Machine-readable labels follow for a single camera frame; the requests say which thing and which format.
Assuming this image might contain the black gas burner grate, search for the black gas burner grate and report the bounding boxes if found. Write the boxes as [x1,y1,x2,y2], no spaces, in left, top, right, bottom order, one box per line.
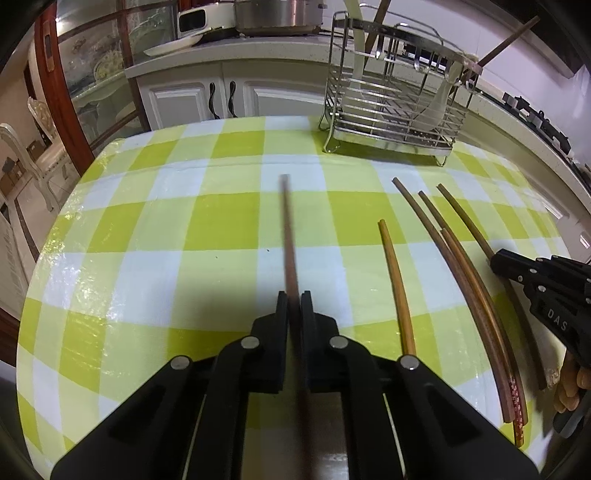
[538,121,573,155]
[502,93,548,127]

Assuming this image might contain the small white appliance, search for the small white appliance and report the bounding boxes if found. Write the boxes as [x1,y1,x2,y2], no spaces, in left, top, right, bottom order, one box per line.
[178,2,238,35]

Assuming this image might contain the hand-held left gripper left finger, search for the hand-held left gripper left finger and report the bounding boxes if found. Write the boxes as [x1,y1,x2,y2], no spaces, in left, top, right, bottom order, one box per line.
[50,291,296,480]

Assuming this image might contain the white plate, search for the white plate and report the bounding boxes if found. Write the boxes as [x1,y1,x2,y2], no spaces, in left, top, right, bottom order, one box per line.
[143,34,201,57]

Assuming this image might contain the white dining chair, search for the white dining chair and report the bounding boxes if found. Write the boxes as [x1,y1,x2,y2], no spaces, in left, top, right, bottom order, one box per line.
[0,122,61,213]
[25,96,81,185]

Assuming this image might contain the person's right hand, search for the person's right hand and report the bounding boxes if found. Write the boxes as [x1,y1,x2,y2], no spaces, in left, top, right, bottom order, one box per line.
[553,355,585,414]

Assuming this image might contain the red framed glass sliding door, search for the red framed glass sliding door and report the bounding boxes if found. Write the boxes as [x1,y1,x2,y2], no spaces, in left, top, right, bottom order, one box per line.
[30,0,153,158]

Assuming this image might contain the silver rice cooker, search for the silver rice cooker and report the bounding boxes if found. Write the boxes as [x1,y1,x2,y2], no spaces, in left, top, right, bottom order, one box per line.
[233,0,326,35]

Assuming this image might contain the white ceramic spoon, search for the white ceramic spoon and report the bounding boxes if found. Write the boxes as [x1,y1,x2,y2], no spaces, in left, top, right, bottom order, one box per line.
[346,0,370,93]
[413,60,465,134]

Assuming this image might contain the white kitchen counter cabinet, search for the white kitchen counter cabinet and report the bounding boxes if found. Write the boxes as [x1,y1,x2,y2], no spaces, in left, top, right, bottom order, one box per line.
[124,32,591,217]

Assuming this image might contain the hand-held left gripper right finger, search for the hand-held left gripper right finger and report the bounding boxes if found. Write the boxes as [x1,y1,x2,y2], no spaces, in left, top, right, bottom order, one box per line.
[300,291,541,480]

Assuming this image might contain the light brown wooden chopstick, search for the light brown wooden chopstick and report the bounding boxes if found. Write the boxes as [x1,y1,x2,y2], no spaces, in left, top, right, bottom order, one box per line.
[377,219,417,358]

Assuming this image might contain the metal wire utensil rack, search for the metal wire utensil rack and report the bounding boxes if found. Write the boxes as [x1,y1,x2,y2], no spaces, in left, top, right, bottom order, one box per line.
[318,10,483,168]

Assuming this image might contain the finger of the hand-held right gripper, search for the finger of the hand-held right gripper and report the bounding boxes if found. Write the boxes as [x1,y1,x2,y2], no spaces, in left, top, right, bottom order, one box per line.
[490,248,556,302]
[534,255,591,297]

